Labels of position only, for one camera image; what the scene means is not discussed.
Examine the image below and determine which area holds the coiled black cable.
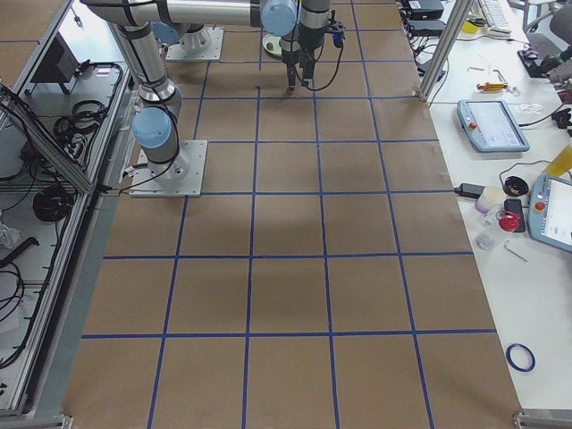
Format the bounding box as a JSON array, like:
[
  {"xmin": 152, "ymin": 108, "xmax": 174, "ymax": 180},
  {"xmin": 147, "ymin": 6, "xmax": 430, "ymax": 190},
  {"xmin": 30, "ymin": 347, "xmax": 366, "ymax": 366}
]
[{"xmin": 32, "ymin": 184, "xmax": 73, "ymax": 223}]

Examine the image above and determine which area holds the near teach pendant tablet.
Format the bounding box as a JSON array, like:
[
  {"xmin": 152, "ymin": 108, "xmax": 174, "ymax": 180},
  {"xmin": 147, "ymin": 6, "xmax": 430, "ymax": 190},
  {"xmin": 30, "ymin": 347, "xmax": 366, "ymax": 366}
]
[{"xmin": 527, "ymin": 173, "xmax": 572, "ymax": 252}]

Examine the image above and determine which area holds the black smartphone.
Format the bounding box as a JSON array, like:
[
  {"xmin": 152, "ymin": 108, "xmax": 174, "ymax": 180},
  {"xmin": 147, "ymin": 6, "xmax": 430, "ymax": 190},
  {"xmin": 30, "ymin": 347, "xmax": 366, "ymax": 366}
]
[{"xmin": 503, "ymin": 198, "xmax": 527, "ymax": 233}]

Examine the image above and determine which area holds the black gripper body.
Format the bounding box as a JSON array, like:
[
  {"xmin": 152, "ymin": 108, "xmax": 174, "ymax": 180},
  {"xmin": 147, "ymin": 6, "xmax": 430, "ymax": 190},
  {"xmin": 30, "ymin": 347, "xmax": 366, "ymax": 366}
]
[
  {"xmin": 280, "ymin": 38, "xmax": 300, "ymax": 65},
  {"xmin": 299, "ymin": 19, "xmax": 346, "ymax": 55}
]

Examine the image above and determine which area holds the teach pendant tablet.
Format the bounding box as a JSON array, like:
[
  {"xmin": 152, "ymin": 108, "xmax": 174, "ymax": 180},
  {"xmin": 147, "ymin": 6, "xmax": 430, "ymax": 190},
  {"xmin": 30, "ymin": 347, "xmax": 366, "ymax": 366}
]
[
  {"xmin": 527, "ymin": 173, "xmax": 572, "ymax": 252},
  {"xmin": 457, "ymin": 99, "xmax": 530, "ymax": 153}
]

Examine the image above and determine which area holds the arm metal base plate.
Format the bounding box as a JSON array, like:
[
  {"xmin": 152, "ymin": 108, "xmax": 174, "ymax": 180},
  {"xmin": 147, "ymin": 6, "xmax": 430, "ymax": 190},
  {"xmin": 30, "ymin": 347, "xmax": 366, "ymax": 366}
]
[
  {"xmin": 129, "ymin": 140, "xmax": 208, "ymax": 198},
  {"xmin": 166, "ymin": 27, "xmax": 224, "ymax": 63}
]

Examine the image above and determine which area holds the black power adapter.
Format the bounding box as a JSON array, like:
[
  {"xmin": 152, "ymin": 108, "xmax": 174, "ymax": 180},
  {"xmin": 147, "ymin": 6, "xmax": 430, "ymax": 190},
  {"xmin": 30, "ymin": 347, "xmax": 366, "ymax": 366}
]
[{"xmin": 454, "ymin": 183, "xmax": 484, "ymax": 199}]

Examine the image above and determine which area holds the gold metal tool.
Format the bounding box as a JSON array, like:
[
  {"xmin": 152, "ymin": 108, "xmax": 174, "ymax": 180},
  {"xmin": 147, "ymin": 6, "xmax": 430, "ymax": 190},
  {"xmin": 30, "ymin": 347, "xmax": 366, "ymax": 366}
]
[{"xmin": 476, "ymin": 82, "xmax": 508, "ymax": 92}]

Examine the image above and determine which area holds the silver allen key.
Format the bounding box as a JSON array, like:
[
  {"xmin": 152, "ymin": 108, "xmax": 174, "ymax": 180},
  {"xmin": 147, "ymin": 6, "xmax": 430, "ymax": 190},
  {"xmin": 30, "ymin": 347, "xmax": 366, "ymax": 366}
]
[{"xmin": 503, "ymin": 240, "xmax": 528, "ymax": 263}]

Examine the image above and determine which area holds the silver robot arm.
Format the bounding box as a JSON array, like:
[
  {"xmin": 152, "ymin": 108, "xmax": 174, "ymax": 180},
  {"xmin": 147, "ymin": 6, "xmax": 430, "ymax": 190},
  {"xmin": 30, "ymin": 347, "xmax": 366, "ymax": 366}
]
[
  {"xmin": 155, "ymin": 1, "xmax": 346, "ymax": 92},
  {"xmin": 85, "ymin": 1, "xmax": 304, "ymax": 181}
]

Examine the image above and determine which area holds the aluminium frame post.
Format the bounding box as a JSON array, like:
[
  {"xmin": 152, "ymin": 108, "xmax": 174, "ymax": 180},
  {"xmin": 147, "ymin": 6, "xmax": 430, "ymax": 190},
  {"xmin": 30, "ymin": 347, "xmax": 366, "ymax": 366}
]
[{"xmin": 418, "ymin": 0, "xmax": 473, "ymax": 102}]

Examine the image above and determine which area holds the black monitor box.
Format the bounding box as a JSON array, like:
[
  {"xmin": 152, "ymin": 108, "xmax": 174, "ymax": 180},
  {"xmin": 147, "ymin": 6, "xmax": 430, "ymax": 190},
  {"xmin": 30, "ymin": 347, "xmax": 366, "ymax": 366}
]
[{"xmin": 31, "ymin": 32, "xmax": 80, "ymax": 94}]

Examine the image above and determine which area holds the light green plate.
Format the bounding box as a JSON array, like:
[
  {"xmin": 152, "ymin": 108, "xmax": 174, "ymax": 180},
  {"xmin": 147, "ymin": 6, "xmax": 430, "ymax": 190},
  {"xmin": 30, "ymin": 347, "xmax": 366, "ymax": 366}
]
[{"xmin": 262, "ymin": 33, "xmax": 282, "ymax": 58}]

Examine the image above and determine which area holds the red round lid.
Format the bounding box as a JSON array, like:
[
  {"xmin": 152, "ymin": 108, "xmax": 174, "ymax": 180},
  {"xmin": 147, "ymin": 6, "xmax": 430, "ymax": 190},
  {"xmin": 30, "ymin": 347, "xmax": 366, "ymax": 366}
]
[{"xmin": 496, "ymin": 211, "xmax": 521, "ymax": 232}]

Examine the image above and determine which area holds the white paper cup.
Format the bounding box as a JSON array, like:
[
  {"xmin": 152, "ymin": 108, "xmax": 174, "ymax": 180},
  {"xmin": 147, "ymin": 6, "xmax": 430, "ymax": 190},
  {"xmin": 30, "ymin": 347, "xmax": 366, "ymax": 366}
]
[{"xmin": 475, "ymin": 186, "xmax": 506, "ymax": 215}]

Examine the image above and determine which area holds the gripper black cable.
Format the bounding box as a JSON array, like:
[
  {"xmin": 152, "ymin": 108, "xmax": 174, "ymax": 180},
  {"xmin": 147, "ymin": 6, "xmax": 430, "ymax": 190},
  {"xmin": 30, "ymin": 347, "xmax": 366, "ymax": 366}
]
[{"xmin": 307, "ymin": 26, "xmax": 348, "ymax": 92}]

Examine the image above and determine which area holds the far teach pendant tablet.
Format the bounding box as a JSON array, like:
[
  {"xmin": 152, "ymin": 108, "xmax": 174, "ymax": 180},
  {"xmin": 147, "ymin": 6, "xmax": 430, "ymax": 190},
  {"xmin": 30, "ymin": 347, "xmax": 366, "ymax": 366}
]
[{"xmin": 457, "ymin": 99, "xmax": 530, "ymax": 153}]

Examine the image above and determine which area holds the blue tape roll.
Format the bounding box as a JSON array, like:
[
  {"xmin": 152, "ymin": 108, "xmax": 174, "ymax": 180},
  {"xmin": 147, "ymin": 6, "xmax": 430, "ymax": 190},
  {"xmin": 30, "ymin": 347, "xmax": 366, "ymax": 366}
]
[{"xmin": 505, "ymin": 343, "xmax": 536, "ymax": 373}]

